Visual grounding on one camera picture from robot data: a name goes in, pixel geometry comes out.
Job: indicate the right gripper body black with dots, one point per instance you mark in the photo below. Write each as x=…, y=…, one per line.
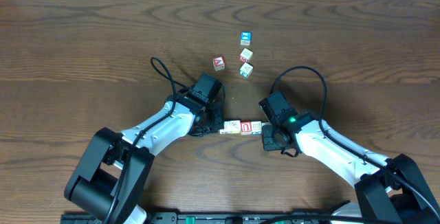
x=271, y=141

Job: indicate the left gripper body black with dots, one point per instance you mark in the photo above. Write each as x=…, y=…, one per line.
x=213, y=124

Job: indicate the blue-edged number 3 block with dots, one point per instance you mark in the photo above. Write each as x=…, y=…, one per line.
x=256, y=127

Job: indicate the red U wooden block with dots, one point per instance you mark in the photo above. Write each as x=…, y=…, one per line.
x=246, y=128

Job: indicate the cream block with yellow side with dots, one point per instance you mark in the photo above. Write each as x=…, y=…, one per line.
x=226, y=128

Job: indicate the plain cream wooden block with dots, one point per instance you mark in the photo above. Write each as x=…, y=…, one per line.
x=265, y=124

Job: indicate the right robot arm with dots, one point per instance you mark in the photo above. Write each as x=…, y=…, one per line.
x=387, y=189

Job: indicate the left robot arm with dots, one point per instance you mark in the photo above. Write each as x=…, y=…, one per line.
x=109, y=178

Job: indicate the red A wooden block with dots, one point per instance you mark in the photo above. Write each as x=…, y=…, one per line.
x=219, y=63

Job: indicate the green J wooden block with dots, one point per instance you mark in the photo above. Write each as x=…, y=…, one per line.
x=246, y=69

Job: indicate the red M wooden block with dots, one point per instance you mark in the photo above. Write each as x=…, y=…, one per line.
x=246, y=55

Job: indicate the blue-top wooden block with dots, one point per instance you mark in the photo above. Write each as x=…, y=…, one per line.
x=246, y=38

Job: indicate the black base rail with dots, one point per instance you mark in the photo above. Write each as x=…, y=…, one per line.
x=174, y=218

